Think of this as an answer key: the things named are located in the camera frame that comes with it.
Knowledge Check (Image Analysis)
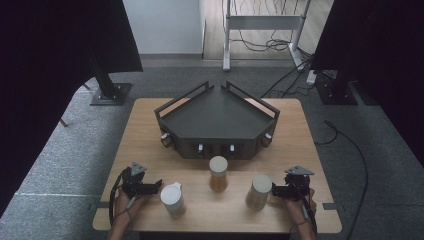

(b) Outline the black stand post with base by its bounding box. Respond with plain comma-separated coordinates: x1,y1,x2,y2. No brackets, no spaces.
314,69,359,106
89,59,133,107

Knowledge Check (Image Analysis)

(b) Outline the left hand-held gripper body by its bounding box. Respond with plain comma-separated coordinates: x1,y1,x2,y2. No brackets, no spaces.
120,161,149,198

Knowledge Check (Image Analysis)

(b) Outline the white power strip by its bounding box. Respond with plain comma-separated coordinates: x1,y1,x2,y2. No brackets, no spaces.
305,69,318,86

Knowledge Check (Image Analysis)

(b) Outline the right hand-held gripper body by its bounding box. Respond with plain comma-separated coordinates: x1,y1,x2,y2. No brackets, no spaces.
284,165,315,202

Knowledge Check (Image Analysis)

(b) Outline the pale spice jar round lid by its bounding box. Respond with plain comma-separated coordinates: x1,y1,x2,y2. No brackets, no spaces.
245,174,273,212

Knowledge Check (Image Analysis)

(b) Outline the long black floor cable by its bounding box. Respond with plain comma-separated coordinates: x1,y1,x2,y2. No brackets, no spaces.
314,119,369,240

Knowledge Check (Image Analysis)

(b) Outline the person's right hand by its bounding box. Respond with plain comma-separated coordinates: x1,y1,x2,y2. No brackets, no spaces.
285,188,318,224

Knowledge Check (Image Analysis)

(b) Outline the orange spice jar round lid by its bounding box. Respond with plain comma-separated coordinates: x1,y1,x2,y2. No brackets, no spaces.
208,155,229,193

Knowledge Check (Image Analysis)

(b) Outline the hand-held gripper cable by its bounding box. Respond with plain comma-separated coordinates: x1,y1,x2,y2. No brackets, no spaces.
108,168,138,231
293,191,319,235

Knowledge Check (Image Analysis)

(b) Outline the right hand-held gripper cable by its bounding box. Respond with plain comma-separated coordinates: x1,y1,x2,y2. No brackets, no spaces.
293,191,319,235

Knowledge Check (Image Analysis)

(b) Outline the black corner rack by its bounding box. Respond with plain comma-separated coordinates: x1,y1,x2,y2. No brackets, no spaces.
153,80,281,161

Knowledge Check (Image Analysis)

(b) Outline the bundle of black cables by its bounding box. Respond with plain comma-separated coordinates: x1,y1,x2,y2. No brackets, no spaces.
229,0,316,99

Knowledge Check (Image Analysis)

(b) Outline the person's left hand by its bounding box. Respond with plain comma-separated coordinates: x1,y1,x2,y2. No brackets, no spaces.
114,190,148,224

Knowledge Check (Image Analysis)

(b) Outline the white metal stand frame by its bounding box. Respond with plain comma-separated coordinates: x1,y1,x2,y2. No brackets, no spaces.
222,0,313,72

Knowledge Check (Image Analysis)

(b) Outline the black curtain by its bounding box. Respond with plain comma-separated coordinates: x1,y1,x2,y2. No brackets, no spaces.
0,0,144,218
309,0,424,168

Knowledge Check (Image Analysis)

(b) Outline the left hand-held gripper cable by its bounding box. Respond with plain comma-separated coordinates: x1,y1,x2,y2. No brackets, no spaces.
108,168,138,231

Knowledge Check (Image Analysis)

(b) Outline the spice jar with spout lid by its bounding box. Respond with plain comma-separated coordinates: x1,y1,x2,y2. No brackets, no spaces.
159,181,187,216

